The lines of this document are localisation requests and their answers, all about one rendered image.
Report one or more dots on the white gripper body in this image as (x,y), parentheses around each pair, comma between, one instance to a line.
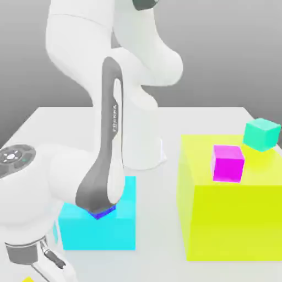
(57,275)

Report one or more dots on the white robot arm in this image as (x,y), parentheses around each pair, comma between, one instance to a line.
(72,66)

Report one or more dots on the small yellow cube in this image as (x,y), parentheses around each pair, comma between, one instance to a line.
(28,280)

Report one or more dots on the small blue cube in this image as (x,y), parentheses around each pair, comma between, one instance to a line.
(99,214)

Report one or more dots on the small magenta cube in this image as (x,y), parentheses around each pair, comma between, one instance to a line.
(227,165)

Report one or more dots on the small teal cube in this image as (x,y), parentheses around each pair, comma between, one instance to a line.
(262,134)

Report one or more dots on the large cyan box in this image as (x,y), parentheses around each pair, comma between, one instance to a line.
(99,233)

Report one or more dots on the large yellow box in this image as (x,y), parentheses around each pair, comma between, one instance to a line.
(233,222)

